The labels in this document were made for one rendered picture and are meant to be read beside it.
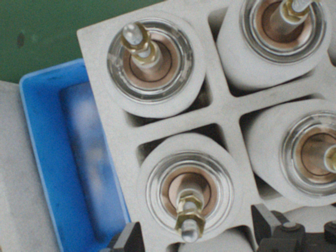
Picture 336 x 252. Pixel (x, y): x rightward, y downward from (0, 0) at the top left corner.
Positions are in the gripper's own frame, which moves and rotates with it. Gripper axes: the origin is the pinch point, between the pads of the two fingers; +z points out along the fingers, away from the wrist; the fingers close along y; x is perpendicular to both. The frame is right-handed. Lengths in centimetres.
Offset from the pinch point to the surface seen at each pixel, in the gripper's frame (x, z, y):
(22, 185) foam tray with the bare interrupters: 1.0, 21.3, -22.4
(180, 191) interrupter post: 0.8, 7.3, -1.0
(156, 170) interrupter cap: 2.3, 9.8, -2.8
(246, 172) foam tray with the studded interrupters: -0.6, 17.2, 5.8
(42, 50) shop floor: 22.4, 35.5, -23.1
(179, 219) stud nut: 0.5, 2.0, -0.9
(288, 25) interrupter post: 12.1, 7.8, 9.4
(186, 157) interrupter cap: 3.0, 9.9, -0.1
